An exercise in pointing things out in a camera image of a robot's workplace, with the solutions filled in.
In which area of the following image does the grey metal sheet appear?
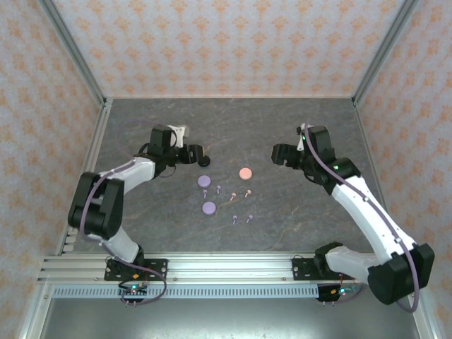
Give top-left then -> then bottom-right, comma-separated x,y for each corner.
38,298 -> 421,339

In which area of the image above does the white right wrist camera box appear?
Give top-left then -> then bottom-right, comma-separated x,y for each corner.
295,122 -> 307,153

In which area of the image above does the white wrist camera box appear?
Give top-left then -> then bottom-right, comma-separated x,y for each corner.
295,122 -> 307,153
166,124 -> 190,148

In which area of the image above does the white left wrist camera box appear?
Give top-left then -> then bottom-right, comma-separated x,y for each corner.
166,124 -> 190,148

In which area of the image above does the aluminium table side rail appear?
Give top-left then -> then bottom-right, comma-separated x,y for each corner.
352,97 -> 404,255
54,97 -> 114,256

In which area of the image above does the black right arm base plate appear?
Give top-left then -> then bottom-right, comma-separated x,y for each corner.
292,256 -> 354,282

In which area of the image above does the aluminium mounting rail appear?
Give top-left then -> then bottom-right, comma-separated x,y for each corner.
37,252 -> 423,284

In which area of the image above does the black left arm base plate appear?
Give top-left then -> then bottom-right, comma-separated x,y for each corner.
104,258 -> 169,282

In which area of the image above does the aluminium corner post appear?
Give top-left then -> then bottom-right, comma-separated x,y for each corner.
352,0 -> 422,105
37,0 -> 109,107

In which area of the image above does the grey slotted cable duct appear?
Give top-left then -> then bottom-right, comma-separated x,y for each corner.
52,285 -> 321,299

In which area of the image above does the aluminium frame bar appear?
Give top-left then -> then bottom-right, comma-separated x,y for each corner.
404,282 -> 439,339
18,282 -> 54,339

